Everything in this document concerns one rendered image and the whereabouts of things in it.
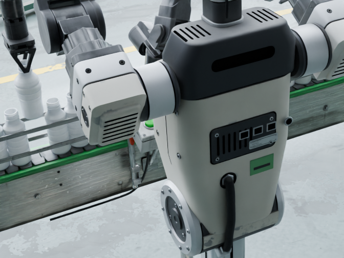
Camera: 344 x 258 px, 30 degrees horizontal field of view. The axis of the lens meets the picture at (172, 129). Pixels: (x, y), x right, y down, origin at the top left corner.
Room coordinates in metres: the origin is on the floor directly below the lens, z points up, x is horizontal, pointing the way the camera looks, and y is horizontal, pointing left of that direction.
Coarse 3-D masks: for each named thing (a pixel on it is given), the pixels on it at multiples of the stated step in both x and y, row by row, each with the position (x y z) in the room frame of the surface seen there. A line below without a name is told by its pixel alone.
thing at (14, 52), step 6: (6, 42) 1.52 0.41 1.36; (18, 48) 1.51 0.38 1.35; (24, 48) 1.51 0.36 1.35; (30, 48) 1.52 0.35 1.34; (12, 54) 1.50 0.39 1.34; (18, 54) 1.51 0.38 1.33; (30, 54) 1.52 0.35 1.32; (18, 60) 1.51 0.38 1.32; (30, 60) 1.53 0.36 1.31; (30, 66) 1.53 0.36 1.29; (24, 72) 1.52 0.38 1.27
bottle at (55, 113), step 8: (48, 104) 1.55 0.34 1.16; (56, 104) 1.55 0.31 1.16; (48, 112) 1.55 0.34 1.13; (56, 112) 1.54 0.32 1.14; (64, 112) 1.57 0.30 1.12; (48, 120) 1.54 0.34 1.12; (56, 120) 1.53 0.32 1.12; (56, 128) 1.53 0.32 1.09; (64, 128) 1.54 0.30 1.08; (48, 136) 1.55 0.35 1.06; (56, 136) 1.53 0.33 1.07; (64, 136) 1.54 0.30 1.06; (56, 152) 1.53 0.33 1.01; (64, 152) 1.53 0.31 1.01
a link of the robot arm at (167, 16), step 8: (168, 0) 1.42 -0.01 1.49; (176, 0) 1.41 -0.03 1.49; (184, 0) 1.42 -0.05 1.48; (160, 8) 1.42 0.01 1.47; (168, 8) 1.40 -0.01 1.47; (176, 8) 1.40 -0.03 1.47; (184, 8) 1.41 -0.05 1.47; (160, 16) 1.41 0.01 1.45; (168, 16) 1.39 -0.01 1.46; (176, 16) 1.39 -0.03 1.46; (184, 16) 1.41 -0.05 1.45; (168, 24) 1.38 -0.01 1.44; (176, 24) 1.40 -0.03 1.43; (168, 32) 1.37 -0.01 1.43
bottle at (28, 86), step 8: (24, 64) 1.56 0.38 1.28; (32, 72) 1.55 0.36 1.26; (16, 80) 1.53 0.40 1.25; (24, 80) 1.52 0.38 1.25; (32, 80) 1.53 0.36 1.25; (16, 88) 1.53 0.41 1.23; (24, 88) 1.52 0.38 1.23; (32, 88) 1.52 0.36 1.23; (40, 88) 1.54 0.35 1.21; (24, 96) 1.52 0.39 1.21; (32, 96) 1.52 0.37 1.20; (40, 96) 1.54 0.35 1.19; (24, 104) 1.53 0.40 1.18; (32, 104) 1.52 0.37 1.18; (40, 104) 1.54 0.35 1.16; (24, 112) 1.53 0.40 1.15; (32, 112) 1.53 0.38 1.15; (40, 112) 1.54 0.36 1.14
